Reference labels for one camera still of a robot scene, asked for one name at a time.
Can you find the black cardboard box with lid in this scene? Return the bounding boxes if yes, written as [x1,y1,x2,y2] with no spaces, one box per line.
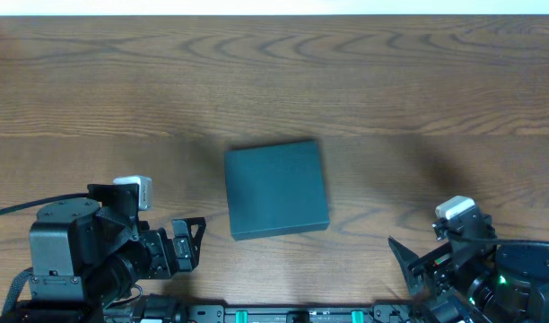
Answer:
[224,140,330,240]

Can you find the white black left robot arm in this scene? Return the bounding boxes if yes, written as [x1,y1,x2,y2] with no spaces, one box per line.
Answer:
[0,197,206,322]

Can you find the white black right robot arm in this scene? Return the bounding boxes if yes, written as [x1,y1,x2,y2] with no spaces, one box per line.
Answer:
[388,238,549,322]

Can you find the black mounting rail green clips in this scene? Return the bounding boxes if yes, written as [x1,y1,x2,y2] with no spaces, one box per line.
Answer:
[103,293,419,323]

